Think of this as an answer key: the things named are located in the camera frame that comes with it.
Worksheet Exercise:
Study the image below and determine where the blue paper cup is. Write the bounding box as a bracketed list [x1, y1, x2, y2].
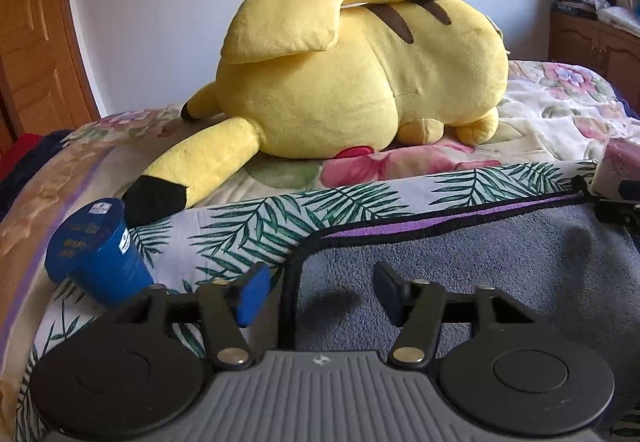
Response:
[44, 198, 156, 309]

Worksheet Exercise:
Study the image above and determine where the dark blue cloth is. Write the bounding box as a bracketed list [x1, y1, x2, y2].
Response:
[0, 128, 76, 222]

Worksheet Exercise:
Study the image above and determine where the wooden wardrobe door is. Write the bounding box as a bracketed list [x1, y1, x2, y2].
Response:
[0, 0, 103, 158]

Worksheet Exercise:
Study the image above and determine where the palm leaf print cloth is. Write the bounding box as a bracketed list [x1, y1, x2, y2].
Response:
[15, 160, 601, 442]

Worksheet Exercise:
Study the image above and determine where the wooden cabinet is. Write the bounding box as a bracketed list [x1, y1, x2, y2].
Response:
[548, 10, 640, 96]

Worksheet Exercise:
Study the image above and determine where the red cloth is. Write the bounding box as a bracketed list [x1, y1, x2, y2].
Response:
[0, 133, 45, 180]

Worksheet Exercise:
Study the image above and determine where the floral blanket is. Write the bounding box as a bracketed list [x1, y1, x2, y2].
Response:
[0, 58, 640, 442]

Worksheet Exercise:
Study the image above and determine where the grey towel with purple border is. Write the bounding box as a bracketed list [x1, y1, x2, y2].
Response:
[278, 176, 640, 442]

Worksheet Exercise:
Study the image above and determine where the yellow plush toy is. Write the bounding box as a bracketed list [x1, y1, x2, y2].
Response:
[121, 0, 511, 228]

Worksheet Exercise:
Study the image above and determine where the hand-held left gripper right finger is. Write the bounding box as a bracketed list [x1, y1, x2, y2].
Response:
[374, 261, 537, 368]

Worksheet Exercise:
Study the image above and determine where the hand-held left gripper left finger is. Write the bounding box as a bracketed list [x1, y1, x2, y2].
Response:
[131, 262, 271, 369]

